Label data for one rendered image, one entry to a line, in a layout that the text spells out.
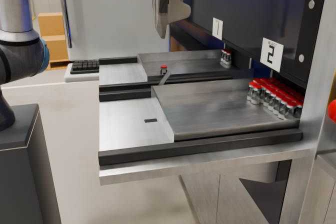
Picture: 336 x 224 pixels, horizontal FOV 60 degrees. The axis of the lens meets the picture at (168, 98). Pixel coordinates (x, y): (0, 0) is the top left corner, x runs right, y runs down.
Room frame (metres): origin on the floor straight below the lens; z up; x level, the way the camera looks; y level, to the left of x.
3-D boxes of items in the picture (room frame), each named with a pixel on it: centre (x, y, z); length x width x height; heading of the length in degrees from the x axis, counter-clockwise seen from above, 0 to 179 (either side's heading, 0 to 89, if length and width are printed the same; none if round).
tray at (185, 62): (0.97, -0.08, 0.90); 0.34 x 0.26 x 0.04; 102
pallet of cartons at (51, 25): (4.17, 1.24, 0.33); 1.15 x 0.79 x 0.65; 105
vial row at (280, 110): (0.66, -0.26, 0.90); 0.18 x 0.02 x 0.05; 13
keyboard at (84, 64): (1.25, 0.22, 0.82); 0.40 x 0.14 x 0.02; 102
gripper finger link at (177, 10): (0.52, -0.01, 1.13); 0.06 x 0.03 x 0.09; 102
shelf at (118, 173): (0.79, -0.05, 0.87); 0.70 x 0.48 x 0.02; 12
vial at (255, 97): (0.69, -0.23, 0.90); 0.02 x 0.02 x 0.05
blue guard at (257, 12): (1.47, -0.06, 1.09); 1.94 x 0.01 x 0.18; 12
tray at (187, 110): (0.64, -0.15, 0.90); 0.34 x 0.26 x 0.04; 103
